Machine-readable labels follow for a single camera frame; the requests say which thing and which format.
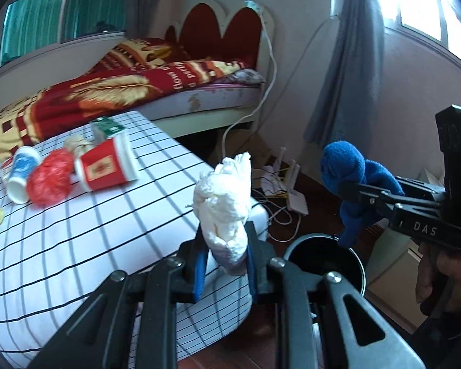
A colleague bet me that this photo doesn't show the person's right hand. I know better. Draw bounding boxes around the person's right hand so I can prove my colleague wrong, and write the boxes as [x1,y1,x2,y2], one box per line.
[417,243,461,316]

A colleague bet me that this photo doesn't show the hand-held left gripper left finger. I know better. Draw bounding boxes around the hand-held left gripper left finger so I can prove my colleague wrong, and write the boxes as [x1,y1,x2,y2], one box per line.
[27,234,210,369]

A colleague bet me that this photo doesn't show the green and white carton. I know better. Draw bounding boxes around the green and white carton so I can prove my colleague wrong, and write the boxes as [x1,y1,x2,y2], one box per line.
[90,116,128,145]

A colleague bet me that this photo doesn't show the long grey curtain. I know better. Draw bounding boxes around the long grey curtain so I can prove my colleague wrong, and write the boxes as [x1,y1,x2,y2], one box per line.
[303,0,387,150]

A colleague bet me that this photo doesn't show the bed with red blanket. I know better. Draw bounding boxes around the bed with red blanket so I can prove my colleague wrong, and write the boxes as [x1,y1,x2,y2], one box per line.
[0,38,260,170]

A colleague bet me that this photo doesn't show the white bed frame red headboard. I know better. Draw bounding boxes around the white bed frame red headboard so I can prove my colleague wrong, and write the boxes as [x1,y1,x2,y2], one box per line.
[154,2,278,140]

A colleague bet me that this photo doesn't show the blue fuzzy cloth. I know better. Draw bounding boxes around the blue fuzzy cloth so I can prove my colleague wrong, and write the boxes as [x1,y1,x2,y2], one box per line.
[321,141,406,248]

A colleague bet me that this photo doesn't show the blue and white paper cup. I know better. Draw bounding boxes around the blue and white paper cup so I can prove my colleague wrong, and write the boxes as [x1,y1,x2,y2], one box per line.
[6,146,43,204]

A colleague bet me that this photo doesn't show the red plastic bag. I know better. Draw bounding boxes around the red plastic bag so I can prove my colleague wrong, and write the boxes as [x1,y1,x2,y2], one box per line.
[26,149,75,207]

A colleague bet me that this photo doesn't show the black round trash bin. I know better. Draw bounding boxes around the black round trash bin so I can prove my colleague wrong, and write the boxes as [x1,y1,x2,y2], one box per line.
[282,232,366,301]

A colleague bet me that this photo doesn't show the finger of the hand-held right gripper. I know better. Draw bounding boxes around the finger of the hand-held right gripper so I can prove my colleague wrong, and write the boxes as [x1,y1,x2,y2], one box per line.
[338,181,443,216]
[395,176,447,197]

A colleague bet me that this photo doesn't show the short grey curtain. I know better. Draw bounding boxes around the short grey curtain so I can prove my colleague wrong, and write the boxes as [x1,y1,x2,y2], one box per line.
[127,0,186,36]

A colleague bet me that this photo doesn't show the pale green cabinet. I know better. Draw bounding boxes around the pale green cabinet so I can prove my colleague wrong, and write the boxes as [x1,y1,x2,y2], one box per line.
[363,169,446,333]

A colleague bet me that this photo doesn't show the person's right forearm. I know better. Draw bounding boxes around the person's right forearm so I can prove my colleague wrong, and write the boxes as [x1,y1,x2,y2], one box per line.
[409,300,461,369]

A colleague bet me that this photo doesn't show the white tissue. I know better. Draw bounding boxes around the white tissue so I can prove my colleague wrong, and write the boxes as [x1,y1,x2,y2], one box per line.
[192,152,253,275]

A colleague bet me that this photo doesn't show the grey pillow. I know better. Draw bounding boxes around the grey pillow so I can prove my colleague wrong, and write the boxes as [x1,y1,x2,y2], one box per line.
[227,68,266,85]

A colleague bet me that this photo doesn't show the brownish paper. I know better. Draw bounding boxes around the brownish paper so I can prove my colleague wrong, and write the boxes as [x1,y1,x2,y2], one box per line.
[64,135,97,159]

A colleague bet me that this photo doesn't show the tangled white charging cables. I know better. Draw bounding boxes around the tangled white charging cables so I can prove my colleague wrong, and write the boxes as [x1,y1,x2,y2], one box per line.
[253,188,301,244]

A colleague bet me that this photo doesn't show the white router with papers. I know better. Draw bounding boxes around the white router with papers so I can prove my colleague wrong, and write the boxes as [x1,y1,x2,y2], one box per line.
[259,147,290,197]

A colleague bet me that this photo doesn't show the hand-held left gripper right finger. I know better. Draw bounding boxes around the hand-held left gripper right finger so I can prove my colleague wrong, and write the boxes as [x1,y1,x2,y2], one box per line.
[244,221,427,369]

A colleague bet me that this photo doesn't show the white grid-patterned mattress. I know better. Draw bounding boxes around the white grid-patterned mattress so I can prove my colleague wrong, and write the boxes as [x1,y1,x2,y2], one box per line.
[0,111,271,368]

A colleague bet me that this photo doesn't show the bright window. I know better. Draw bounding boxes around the bright window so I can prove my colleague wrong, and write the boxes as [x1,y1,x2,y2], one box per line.
[372,0,461,74]

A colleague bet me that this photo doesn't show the pale purple stained mattress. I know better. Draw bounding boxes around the pale purple stained mattress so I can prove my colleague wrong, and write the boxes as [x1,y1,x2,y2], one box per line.
[138,81,264,121]

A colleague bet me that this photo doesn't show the window with green curtain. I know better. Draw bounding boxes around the window with green curtain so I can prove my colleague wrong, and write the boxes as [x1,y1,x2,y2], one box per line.
[0,0,127,68]

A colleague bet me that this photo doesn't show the red paper cup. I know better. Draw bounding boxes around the red paper cup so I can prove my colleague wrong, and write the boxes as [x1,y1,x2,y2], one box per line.
[74,135,140,193]

